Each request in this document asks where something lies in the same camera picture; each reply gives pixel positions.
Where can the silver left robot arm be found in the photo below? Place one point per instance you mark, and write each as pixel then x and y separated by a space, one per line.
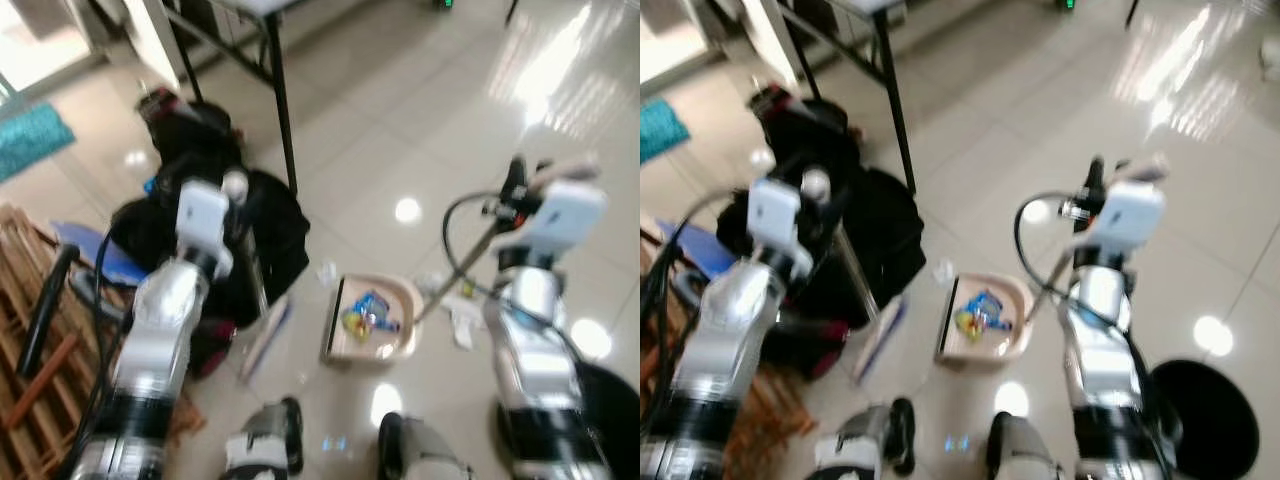
pixel 720 340
pixel 160 340

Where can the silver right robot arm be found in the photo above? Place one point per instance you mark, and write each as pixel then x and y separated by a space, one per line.
pixel 535 340
pixel 1100 340

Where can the teal floor mat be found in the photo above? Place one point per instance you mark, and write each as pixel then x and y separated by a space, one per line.
pixel 660 130
pixel 30 140

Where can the black backpack with red trim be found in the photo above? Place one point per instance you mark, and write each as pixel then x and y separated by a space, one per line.
pixel 190 130
pixel 800 125

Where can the blue flat board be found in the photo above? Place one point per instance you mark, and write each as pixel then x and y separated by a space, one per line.
pixel 705 248
pixel 95 248

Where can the white crumpled paper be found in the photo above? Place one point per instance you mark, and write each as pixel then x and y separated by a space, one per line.
pixel 462 320

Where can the colourful snack wrapper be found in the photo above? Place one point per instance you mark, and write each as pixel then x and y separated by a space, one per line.
pixel 980 315
pixel 368 315

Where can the device with green light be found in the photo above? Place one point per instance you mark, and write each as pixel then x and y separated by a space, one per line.
pixel 443 4
pixel 1066 4

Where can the white board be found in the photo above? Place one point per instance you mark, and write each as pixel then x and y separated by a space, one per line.
pixel 155 40
pixel 785 40

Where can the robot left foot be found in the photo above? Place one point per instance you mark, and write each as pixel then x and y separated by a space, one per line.
pixel 260 445
pixel 860 445

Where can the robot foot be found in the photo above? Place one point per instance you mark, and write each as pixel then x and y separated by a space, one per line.
pixel 1025 455
pixel 860 445
pixel 425 455
pixel 260 445

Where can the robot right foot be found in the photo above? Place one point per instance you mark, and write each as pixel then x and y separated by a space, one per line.
pixel 1025 455
pixel 425 455

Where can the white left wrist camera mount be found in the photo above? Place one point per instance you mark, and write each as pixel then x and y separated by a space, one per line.
pixel 772 215
pixel 200 215

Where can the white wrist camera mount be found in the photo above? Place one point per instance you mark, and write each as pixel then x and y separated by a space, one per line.
pixel 565 215
pixel 1130 212
pixel 200 215
pixel 772 215

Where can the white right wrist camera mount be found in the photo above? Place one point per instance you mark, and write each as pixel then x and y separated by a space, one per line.
pixel 565 215
pixel 1130 212

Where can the black metal frame table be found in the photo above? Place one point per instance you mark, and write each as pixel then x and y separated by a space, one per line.
pixel 897 110
pixel 281 110

